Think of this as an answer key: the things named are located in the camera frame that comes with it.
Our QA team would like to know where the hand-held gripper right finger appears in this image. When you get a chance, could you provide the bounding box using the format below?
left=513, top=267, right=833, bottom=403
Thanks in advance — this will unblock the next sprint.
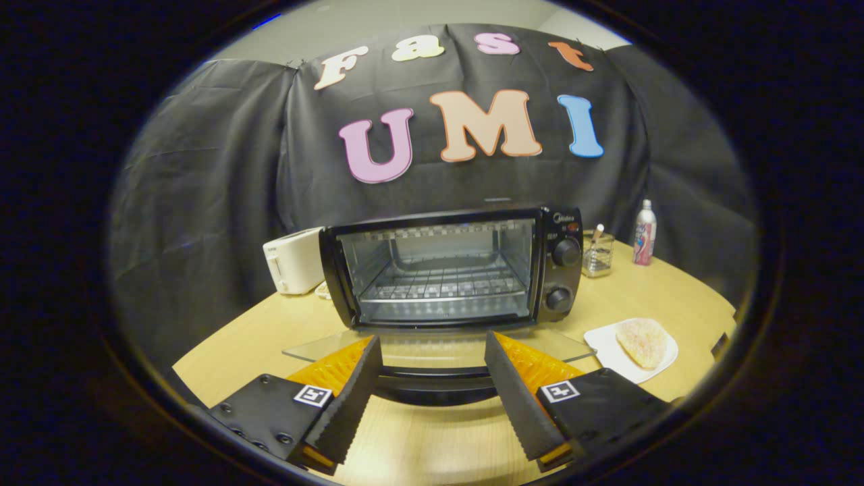
left=485, top=331, right=676, bottom=473

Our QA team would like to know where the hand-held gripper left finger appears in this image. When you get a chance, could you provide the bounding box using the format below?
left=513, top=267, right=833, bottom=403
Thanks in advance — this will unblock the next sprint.
left=206, top=335, right=383, bottom=477

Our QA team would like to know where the black toaster oven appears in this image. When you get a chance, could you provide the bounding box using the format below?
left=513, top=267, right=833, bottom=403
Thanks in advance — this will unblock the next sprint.
left=282, top=206, right=597, bottom=407

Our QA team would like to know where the sugared bread roll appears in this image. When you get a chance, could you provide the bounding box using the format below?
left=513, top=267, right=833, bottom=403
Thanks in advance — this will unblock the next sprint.
left=616, top=318, right=669, bottom=370

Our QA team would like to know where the white pop-up toaster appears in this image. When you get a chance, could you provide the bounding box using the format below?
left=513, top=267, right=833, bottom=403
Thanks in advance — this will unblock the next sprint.
left=263, top=227, right=326, bottom=296

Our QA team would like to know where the white plate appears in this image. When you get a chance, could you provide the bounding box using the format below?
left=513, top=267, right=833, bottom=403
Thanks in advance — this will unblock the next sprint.
left=584, top=318, right=679, bottom=385

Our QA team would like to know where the clear glass container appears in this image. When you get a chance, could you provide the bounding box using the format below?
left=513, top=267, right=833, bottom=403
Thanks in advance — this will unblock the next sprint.
left=582, top=229, right=615, bottom=278

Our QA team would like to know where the silver spray bottle red label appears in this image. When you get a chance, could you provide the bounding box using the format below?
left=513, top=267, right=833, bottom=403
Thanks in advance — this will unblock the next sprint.
left=632, top=199, right=657, bottom=266

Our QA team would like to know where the black backdrop cloth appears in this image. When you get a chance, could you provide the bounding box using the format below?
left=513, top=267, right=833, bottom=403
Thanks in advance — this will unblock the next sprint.
left=108, top=24, right=757, bottom=379

